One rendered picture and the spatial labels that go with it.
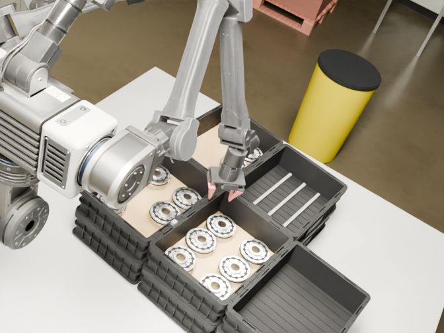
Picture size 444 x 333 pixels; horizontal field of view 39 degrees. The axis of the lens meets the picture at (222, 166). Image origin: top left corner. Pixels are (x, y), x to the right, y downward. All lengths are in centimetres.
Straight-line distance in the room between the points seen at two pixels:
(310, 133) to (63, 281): 220
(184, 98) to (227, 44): 24
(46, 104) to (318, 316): 113
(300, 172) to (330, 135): 142
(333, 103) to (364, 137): 79
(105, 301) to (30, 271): 25
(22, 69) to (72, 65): 285
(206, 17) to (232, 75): 22
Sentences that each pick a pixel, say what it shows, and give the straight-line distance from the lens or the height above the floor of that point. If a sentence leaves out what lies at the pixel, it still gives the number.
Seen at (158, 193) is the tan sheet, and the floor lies 83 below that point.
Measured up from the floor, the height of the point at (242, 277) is 86.
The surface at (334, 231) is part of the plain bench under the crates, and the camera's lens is 250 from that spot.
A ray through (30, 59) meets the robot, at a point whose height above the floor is 160.
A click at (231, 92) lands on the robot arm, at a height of 143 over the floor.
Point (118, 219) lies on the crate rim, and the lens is 191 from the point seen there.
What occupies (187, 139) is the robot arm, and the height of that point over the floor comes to 146.
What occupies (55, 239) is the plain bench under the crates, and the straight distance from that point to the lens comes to 213.
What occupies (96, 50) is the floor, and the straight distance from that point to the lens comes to 432.
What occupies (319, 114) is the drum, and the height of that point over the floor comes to 35.
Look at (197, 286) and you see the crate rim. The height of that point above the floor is 93.
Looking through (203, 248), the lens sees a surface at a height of 86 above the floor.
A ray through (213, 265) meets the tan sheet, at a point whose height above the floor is 83.
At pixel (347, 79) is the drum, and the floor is 63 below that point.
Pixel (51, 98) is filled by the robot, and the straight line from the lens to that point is 132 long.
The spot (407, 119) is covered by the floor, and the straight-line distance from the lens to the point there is 484.
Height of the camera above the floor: 232
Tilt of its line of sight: 40 degrees down
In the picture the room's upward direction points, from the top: 21 degrees clockwise
